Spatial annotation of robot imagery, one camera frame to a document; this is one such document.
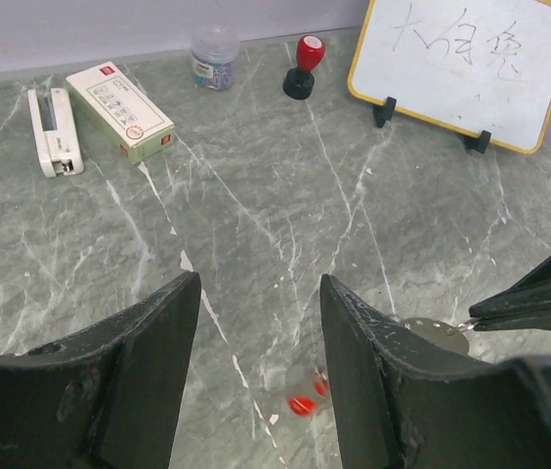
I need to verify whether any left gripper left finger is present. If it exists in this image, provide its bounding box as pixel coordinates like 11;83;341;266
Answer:
0;273;201;468

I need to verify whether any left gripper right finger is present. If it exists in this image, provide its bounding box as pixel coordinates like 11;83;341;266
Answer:
320;275;551;468

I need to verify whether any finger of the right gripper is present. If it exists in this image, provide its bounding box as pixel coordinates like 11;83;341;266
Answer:
475;314;551;331
469;255;551;322

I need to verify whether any red handle keyring chain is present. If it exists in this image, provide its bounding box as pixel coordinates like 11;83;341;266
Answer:
285;315;482;419

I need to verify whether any red key tag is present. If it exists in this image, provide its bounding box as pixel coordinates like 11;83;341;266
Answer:
285;368;330;417

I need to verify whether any white stapler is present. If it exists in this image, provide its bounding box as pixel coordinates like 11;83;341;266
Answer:
26;88;84;178

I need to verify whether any white staples box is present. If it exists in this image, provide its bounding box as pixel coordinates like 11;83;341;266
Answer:
65;62;176;164

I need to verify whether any red black stamp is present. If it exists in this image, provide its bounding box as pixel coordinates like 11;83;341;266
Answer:
282;34;326;101

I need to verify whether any clear paperclip jar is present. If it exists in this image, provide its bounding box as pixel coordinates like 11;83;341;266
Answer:
191;25;240;91

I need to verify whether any small whiteboard wood frame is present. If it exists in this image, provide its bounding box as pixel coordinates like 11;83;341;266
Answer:
347;0;551;154

